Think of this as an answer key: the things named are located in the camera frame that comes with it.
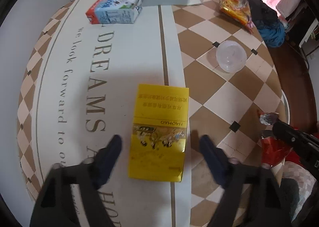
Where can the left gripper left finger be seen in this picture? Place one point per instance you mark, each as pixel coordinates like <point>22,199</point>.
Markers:
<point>54,205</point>

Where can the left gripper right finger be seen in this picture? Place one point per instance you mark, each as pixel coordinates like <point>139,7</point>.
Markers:
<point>265,205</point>

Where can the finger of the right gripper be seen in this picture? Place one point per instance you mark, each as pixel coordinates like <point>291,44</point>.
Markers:
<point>304,144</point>

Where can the red snack wrapper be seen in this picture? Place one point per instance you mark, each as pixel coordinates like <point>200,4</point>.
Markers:
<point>274,150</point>

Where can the yellow cigarette carton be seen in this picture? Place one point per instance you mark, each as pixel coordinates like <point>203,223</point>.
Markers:
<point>159,133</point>

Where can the orange noodle packet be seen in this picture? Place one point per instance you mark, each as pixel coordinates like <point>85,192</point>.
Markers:
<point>238,10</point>

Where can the blue white milk carton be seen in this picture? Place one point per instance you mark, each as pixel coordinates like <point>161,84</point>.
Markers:
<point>114,11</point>

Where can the checkered pink pillow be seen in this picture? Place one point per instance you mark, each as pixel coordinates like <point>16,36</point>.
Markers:
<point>298,187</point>

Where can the checkered tablecloth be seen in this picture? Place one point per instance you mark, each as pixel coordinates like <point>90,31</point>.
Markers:
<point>80,87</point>

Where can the blue sleeping bag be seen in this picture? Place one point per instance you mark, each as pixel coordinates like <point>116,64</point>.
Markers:
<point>273,34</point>

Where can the clear plastic lid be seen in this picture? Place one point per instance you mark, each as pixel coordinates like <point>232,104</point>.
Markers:
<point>230,56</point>

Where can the black clothes pile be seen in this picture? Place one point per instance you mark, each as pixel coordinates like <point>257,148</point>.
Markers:
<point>262,15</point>

